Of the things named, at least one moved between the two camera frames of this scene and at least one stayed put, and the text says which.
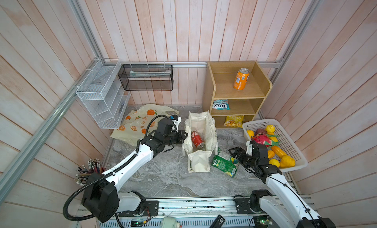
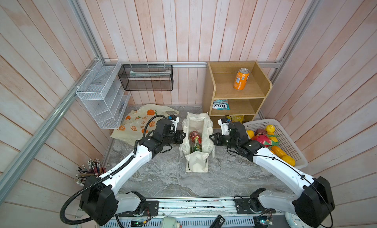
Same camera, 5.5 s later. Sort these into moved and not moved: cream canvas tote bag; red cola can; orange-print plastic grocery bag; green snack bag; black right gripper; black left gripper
Moved: black right gripper; green snack bag
Not moved: cream canvas tote bag; red cola can; orange-print plastic grocery bag; black left gripper
